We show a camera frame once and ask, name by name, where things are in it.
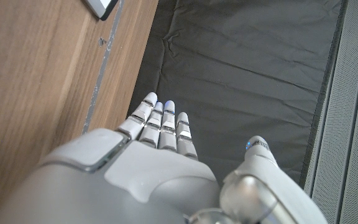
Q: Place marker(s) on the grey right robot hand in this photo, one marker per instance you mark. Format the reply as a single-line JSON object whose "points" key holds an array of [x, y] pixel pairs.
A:
{"points": [[135, 186]]}

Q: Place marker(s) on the small whiteboard with black frame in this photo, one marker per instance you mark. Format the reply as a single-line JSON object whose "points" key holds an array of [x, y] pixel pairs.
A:
{"points": [[99, 6]]}

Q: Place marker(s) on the black backdrop curtain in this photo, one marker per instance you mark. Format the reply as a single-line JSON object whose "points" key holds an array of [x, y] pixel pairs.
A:
{"points": [[235, 77]]}

